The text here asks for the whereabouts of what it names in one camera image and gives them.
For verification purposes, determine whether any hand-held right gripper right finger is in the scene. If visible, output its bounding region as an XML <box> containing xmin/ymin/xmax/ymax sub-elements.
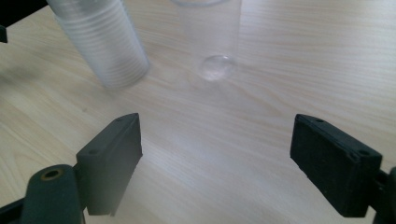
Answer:
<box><xmin>290</xmin><ymin>113</ymin><xmax>383</xmax><ymax>218</ymax></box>

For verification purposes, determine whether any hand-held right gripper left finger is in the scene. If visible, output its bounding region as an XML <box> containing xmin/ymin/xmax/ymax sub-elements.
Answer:
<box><xmin>76</xmin><ymin>112</ymin><xmax>144</xmax><ymax>217</ymax></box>

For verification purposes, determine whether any stack of clear plastic cups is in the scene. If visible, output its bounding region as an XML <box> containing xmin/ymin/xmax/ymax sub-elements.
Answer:
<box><xmin>46</xmin><ymin>0</ymin><xmax>151</xmax><ymax>90</ymax></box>

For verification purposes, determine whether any single clear plastic cup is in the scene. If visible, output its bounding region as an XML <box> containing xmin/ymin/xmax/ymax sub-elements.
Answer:
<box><xmin>170</xmin><ymin>0</ymin><xmax>243</xmax><ymax>82</ymax></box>

